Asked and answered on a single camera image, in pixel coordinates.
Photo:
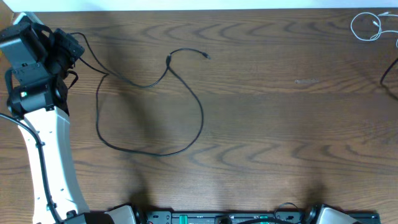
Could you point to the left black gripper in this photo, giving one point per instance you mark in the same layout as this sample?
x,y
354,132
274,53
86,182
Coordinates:
x,y
68,45

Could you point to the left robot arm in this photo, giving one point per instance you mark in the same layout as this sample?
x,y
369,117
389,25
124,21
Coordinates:
x,y
41,59

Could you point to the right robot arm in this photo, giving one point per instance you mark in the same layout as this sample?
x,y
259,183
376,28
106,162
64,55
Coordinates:
x,y
325,214

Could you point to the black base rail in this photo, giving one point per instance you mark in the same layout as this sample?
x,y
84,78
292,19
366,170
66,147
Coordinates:
x,y
169,217

